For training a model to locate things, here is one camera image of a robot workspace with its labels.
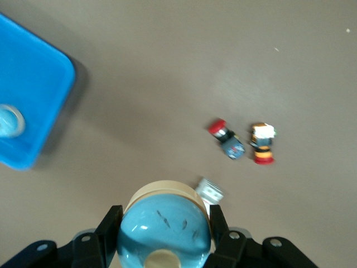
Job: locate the white circuit breaker red switch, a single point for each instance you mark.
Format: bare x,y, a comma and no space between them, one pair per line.
209,191

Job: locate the red push button grey block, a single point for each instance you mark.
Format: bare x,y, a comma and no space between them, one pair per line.
231,146

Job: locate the blue plastic tray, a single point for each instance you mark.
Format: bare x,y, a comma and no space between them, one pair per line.
33,83

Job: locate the blue dome call bell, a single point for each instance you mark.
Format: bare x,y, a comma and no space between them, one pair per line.
161,231
8,123

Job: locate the orange emergency stop button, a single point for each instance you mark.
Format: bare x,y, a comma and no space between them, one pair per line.
262,148

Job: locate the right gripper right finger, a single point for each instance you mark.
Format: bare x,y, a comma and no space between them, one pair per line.
240,251

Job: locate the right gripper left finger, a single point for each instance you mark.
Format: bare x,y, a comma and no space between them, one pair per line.
92,251

